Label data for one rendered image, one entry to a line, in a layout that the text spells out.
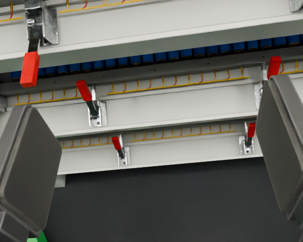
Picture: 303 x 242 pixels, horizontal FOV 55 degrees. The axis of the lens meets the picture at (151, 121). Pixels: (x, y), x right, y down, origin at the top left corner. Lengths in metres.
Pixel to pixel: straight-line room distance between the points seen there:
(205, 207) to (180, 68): 0.37
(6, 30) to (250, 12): 0.26
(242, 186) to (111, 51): 0.50
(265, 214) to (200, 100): 0.35
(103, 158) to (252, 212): 0.36
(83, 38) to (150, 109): 0.19
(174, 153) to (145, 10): 0.39
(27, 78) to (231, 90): 0.31
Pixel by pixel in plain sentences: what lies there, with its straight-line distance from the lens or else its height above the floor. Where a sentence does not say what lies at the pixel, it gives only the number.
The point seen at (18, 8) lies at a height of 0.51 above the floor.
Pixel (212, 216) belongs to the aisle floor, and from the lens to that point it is 0.72.
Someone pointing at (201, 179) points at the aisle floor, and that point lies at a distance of 0.73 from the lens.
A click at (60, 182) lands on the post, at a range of 0.78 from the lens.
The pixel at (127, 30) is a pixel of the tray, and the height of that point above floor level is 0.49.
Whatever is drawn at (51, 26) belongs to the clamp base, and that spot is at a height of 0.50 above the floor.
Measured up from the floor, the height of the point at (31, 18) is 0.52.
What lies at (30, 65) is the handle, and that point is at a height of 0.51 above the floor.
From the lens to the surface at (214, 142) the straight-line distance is 0.65.
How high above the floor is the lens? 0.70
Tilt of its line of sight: 61 degrees down
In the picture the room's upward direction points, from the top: 17 degrees counter-clockwise
